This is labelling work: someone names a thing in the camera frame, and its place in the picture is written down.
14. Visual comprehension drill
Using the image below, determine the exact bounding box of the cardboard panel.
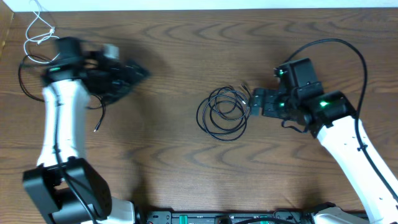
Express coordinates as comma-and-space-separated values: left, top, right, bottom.
0, 0, 14, 56

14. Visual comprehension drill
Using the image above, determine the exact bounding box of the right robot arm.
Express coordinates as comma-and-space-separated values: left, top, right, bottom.
251, 58, 397, 223

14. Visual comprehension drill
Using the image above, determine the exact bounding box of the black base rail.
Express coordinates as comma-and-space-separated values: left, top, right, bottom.
136, 202, 374, 224

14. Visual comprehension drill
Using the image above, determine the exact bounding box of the black usb cable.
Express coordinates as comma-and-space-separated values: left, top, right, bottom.
195, 83, 252, 142
17, 54, 107, 133

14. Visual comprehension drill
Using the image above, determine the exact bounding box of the white usb cable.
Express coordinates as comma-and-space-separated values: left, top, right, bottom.
22, 0, 61, 65

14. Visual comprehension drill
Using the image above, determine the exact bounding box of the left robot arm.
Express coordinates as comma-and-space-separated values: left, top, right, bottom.
22, 37, 150, 223

